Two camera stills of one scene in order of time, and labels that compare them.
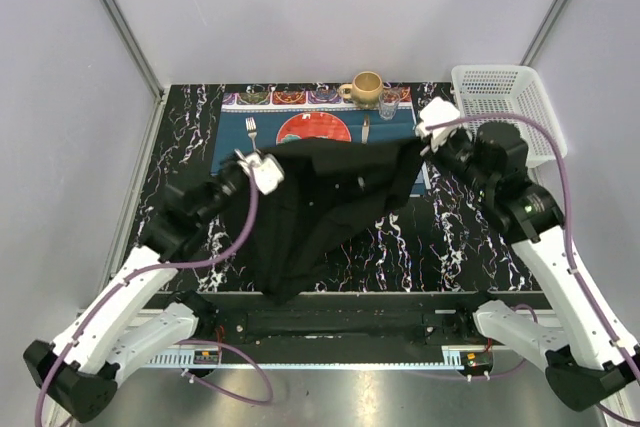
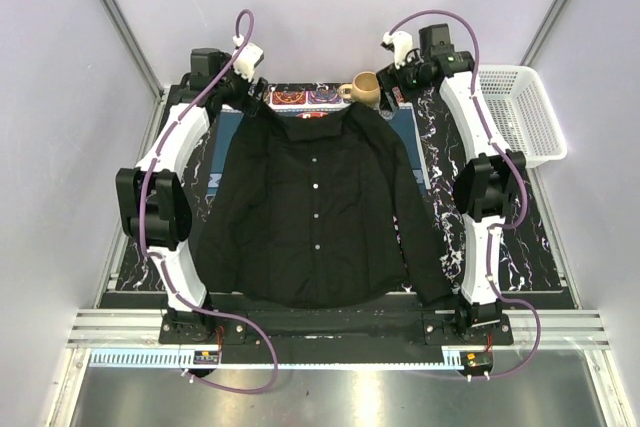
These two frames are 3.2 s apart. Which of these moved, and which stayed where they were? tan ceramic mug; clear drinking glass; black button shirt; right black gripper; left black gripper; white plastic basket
Moved: black button shirt; left black gripper; right black gripper
Stayed: tan ceramic mug; white plastic basket; clear drinking glass
